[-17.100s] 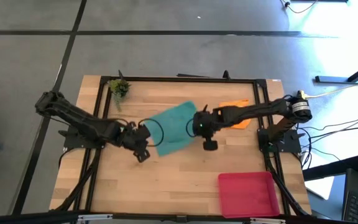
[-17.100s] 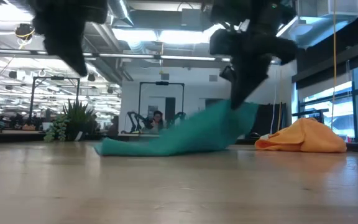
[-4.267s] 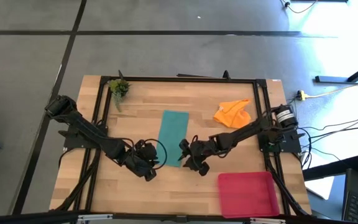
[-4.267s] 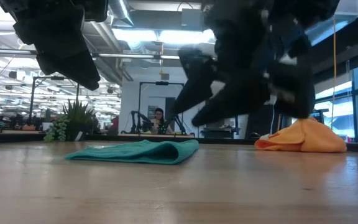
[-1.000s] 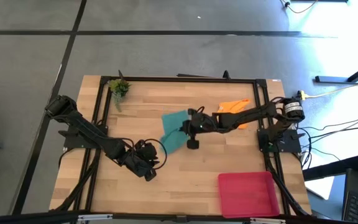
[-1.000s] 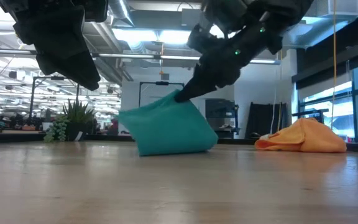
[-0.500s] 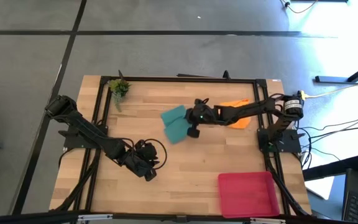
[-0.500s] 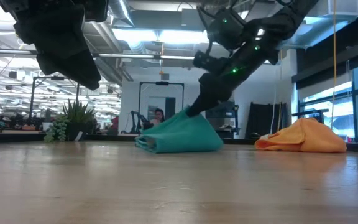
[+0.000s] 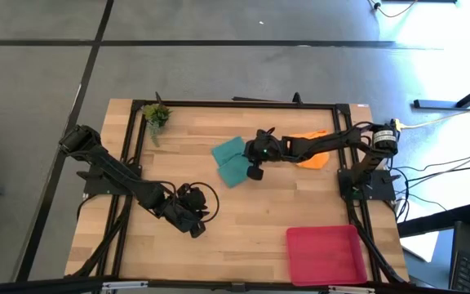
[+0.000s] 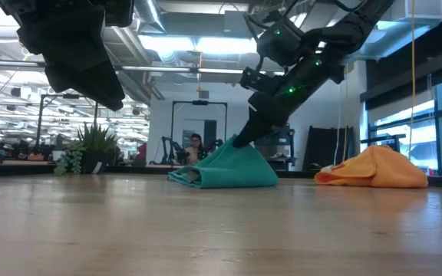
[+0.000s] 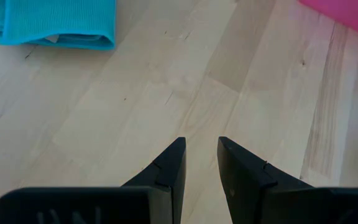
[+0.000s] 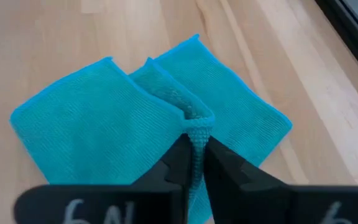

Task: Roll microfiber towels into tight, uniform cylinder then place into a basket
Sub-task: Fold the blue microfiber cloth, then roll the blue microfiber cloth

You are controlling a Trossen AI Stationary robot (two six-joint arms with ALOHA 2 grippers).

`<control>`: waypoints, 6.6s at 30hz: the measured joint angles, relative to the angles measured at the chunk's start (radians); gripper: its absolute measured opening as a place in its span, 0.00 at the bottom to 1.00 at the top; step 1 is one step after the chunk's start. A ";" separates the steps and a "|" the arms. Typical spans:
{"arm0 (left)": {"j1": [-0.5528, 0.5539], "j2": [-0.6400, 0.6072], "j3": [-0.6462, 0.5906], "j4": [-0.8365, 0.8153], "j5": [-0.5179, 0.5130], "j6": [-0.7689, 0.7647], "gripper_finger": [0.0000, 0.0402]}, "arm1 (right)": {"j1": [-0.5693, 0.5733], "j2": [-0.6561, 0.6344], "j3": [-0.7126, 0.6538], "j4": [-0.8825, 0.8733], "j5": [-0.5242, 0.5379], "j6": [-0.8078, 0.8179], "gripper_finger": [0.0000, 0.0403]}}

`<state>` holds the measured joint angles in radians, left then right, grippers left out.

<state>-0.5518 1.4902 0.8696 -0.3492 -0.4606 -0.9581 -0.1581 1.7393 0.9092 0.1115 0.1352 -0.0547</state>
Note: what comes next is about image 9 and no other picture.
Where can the black desk edge bar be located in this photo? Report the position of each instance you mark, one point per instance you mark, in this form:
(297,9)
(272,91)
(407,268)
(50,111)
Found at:
(435,222)

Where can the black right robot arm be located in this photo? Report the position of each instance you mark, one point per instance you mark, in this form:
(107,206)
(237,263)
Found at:
(325,143)

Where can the black rig crossbar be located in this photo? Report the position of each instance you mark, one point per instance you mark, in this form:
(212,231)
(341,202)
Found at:
(35,286)

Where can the black desk foot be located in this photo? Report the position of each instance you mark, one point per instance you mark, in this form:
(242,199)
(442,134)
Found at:
(435,104)

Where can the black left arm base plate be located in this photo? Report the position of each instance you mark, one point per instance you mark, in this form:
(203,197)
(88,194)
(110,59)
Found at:
(92,185)

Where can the orange microfiber towel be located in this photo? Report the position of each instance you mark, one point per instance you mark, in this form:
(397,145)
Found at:
(314,161)

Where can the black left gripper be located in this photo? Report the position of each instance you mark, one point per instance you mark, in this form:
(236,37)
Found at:
(178,214)

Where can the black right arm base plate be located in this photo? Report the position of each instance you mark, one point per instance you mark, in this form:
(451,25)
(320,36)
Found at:
(386,188)

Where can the white paper sheet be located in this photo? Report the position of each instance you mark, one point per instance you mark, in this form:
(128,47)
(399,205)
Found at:
(420,245)

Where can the teal microfiber towel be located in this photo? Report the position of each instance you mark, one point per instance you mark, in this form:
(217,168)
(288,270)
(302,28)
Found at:
(231,163)

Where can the pink plastic basket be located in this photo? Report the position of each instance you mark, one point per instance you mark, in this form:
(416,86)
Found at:
(325,255)

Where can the black frame clamp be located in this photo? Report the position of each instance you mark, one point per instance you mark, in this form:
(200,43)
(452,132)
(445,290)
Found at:
(297,98)
(158,98)

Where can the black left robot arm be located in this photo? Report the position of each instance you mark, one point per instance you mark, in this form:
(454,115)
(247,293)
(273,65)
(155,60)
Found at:
(112,167)

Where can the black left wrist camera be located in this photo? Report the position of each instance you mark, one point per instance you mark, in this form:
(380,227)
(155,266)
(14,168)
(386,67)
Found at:
(196,199)

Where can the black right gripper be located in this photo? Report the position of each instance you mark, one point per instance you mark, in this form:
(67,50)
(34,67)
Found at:
(271,152)

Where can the black aluminium table frame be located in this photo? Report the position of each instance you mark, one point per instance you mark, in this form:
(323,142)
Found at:
(239,104)

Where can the small green potted plant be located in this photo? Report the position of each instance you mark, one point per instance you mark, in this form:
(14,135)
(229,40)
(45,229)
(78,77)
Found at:
(156,114)

